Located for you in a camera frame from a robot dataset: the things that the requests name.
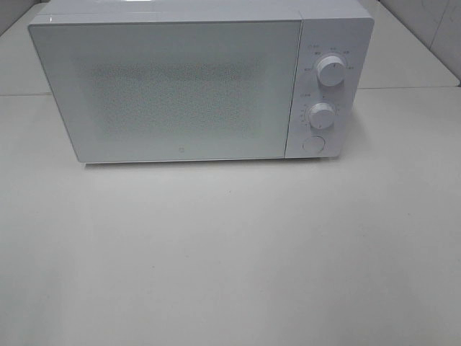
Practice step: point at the round white door button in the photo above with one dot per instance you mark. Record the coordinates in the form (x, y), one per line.
(313, 146)

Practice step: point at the white timer knob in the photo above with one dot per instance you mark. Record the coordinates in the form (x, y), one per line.
(321, 116)

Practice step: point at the white microwave door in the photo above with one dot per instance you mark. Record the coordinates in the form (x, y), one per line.
(172, 92)

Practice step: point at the white microwave oven body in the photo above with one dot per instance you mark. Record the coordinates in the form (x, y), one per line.
(340, 27)

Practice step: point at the upper white power knob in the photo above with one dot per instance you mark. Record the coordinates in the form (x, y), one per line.
(330, 69)

